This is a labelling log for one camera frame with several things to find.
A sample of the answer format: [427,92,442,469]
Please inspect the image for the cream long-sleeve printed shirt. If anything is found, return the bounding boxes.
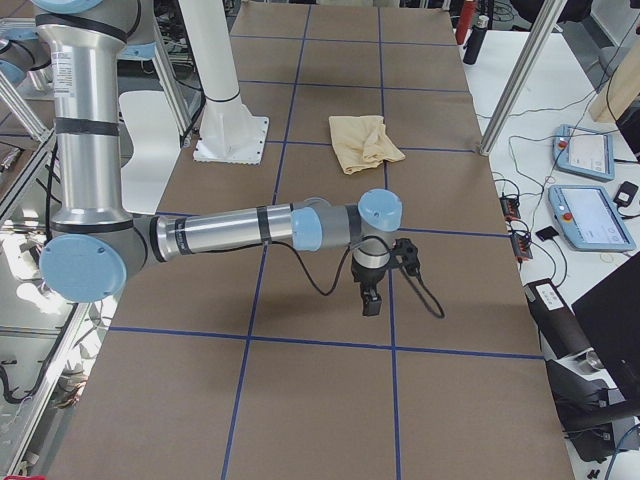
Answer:
[328,115,406,175]

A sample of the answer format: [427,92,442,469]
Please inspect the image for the blue teach pendant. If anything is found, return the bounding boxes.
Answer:
[548,185,636,253]
[553,124,615,182]

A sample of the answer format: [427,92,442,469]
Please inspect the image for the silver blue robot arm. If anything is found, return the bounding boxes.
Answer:
[35,1,426,316]

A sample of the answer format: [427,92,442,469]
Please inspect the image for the black monitor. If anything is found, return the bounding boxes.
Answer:
[572,255,639,399]

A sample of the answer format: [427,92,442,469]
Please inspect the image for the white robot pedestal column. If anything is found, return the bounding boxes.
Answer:
[179,0,269,165]

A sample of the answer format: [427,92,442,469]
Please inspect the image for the far blue teach pendant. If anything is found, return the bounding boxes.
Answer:
[553,124,615,182]

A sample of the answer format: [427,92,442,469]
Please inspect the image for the black water bottle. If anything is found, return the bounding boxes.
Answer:
[463,15,490,65]

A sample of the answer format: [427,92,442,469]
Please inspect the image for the white curved plastic sheet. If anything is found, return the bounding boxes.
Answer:
[119,90,182,214]

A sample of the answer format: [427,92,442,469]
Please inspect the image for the orange terminal block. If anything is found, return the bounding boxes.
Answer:
[499,195,533,263]

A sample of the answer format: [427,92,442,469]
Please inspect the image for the red water bottle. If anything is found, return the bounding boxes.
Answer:
[455,0,476,45]

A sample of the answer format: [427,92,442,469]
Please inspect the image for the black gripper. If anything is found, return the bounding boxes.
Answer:
[351,238,420,316]

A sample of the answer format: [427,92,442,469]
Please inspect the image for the aluminium frame post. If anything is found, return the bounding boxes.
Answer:
[478,0,566,156]

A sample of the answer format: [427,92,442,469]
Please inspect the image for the near blue teach pendant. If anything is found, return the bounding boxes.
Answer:
[548,185,636,253]

